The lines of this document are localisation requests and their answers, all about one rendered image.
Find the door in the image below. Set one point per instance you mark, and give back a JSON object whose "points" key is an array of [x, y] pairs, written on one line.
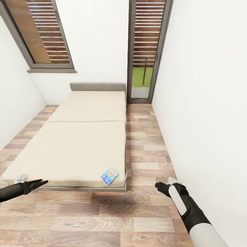
{"points": [[147, 29]]}

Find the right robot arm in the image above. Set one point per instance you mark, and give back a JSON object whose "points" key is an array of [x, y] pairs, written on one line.
{"points": [[201, 231]]}

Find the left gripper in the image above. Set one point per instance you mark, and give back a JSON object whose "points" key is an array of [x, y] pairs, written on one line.
{"points": [[25, 188]]}

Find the bed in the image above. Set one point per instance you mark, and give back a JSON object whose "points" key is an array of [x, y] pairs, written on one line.
{"points": [[81, 140]]}

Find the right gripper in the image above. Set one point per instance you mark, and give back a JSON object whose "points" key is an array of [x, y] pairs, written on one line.
{"points": [[161, 187]]}

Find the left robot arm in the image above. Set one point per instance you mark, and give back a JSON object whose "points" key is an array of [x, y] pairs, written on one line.
{"points": [[20, 187]]}

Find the fixed window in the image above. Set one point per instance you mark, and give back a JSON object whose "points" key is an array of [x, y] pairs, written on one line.
{"points": [[38, 32]]}

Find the board game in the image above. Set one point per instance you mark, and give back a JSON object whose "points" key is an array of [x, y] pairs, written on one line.
{"points": [[109, 175]]}

